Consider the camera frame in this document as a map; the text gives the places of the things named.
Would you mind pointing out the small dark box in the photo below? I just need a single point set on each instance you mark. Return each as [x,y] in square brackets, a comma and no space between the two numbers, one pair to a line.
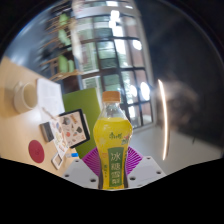
[46,132]

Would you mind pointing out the black tablet with picture screen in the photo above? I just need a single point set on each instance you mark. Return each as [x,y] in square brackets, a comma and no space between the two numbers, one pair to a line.
[75,128]

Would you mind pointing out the printed sticker sheet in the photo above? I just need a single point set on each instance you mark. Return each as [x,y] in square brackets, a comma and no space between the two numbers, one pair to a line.
[60,140]

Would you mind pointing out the flat round red coaster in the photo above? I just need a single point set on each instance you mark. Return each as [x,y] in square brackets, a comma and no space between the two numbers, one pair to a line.
[36,151]

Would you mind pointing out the small blue-capped bottle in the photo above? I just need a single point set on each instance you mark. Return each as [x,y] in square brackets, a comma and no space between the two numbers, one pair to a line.
[71,155]

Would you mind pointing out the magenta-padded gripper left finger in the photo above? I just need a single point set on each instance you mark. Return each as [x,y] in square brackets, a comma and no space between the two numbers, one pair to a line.
[79,172]

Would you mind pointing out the green booth bench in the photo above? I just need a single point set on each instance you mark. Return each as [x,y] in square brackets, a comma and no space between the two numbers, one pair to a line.
[85,100]

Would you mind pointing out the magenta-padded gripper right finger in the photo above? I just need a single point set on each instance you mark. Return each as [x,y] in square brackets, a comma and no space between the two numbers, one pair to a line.
[146,170]

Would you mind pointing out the yellow drink bottle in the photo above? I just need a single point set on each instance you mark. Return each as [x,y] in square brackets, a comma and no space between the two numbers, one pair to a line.
[112,140]

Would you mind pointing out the wooden chairs with green seats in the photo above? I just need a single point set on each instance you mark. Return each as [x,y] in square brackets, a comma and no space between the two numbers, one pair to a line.
[63,63]

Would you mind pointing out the white paper sheet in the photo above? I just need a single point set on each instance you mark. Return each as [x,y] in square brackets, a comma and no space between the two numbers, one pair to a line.
[50,96]

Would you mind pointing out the white ribbed mug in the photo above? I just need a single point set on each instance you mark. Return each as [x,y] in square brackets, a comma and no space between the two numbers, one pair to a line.
[20,100]

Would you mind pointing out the small white device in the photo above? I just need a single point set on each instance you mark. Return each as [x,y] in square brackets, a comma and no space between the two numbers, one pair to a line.
[57,161]

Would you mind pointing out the curved linear ceiling light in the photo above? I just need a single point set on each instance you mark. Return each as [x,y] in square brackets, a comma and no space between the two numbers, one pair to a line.
[163,116]

